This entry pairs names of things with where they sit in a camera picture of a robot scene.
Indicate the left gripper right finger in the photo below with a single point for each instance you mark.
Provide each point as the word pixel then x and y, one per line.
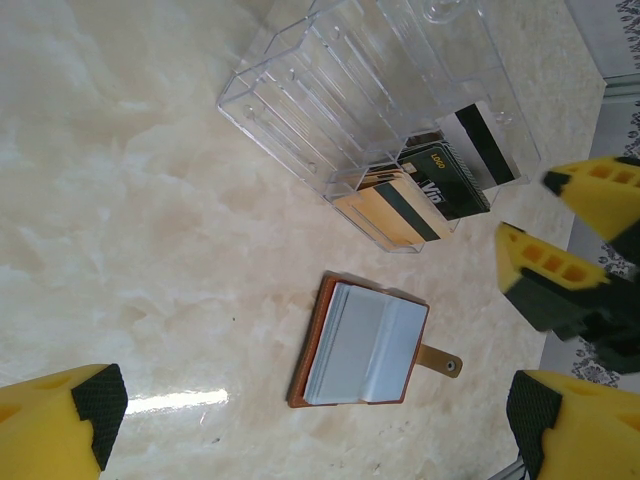
pixel 590 435

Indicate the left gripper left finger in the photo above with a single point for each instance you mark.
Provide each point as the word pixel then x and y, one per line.
pixel 45 430

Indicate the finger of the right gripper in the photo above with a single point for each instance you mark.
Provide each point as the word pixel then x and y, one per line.
pixel 605 200
pixel 535 270

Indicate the brown leather card holder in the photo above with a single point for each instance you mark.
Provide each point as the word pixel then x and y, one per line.
pixel 360 345

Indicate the clear acrylic card organizer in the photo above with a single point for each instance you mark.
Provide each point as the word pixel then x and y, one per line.
pixel 325 90

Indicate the black VIP card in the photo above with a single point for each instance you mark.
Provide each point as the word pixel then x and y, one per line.
pixel 450 185

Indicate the white card black stripe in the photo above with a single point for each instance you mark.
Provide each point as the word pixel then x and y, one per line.
pixel 487 145

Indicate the gold card black stripe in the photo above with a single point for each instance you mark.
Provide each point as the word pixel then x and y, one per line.
pixel 385 215

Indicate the aluminium mounting rail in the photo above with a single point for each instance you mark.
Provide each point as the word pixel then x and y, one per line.
pixel 510 472

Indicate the aluminium corner post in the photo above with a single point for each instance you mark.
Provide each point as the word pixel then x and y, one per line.
pixel 622 89

